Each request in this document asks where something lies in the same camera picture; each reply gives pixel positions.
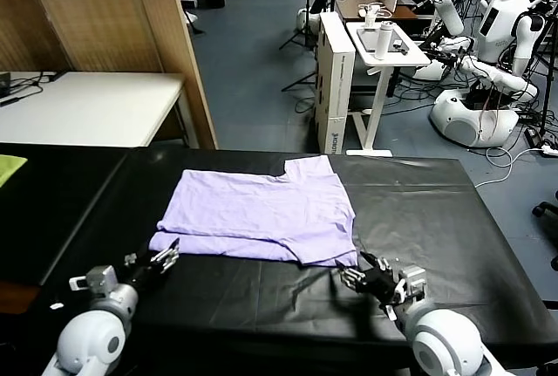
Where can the yellow-green cloth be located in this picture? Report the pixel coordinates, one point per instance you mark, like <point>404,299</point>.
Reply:
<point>8,168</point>

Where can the black floor power strip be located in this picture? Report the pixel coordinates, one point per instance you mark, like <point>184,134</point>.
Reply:
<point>534,136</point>

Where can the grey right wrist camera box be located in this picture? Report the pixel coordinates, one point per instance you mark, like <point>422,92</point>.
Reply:
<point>412,282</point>

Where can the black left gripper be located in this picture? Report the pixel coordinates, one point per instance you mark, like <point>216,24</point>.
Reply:
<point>139,273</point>

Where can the white rectangular table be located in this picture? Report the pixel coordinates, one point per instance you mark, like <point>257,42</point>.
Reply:
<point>96,105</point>

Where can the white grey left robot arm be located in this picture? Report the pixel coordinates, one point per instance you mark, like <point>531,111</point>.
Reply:
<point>91,341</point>

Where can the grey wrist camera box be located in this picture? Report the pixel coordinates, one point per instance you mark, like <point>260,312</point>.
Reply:
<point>100,278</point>
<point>412,282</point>

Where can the tall black tripod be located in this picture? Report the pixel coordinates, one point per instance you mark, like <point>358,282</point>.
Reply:
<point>546,88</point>

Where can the small black device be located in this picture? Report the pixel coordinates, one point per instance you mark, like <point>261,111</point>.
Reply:
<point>3,84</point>

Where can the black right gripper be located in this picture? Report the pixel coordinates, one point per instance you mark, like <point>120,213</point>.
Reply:
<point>383,286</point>

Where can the white height-adjustable desk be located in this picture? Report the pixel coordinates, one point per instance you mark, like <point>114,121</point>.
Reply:
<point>375,101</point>

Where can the black side table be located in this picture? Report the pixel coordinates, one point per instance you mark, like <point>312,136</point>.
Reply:
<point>52,201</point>

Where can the white bottle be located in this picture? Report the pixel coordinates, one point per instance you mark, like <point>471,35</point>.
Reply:
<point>383,40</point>

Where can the brown wooden desk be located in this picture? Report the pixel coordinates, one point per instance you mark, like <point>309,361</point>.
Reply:
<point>349,5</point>

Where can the white headset on stand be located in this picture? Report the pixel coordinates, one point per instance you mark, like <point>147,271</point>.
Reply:
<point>370,11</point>

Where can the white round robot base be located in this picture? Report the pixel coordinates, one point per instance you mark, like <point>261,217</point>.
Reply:
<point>302,18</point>

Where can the black tripod stand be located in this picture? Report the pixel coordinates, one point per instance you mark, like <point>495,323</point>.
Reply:
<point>310,9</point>

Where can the tall white cardboard box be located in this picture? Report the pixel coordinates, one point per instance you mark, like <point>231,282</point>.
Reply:
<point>335,88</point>

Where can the white humanoid robot with base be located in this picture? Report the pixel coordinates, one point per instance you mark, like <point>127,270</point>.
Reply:
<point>497,22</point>

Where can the black plastic table cover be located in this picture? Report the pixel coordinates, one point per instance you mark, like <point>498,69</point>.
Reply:
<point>436,175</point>

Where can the lavender t-shirt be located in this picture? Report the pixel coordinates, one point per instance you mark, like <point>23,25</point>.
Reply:
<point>261,210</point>

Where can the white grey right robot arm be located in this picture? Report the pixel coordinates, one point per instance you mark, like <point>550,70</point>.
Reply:
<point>444,341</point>

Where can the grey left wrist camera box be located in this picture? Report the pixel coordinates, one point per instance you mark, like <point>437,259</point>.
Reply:
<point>100,278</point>

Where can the small black gadget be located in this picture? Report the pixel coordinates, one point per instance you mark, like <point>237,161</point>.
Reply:
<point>399,45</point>

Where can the black office chair base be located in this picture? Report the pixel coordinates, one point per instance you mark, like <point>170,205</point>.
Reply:
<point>545,209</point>

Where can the wooden folding screen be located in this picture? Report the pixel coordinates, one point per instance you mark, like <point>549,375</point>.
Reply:
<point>109,14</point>

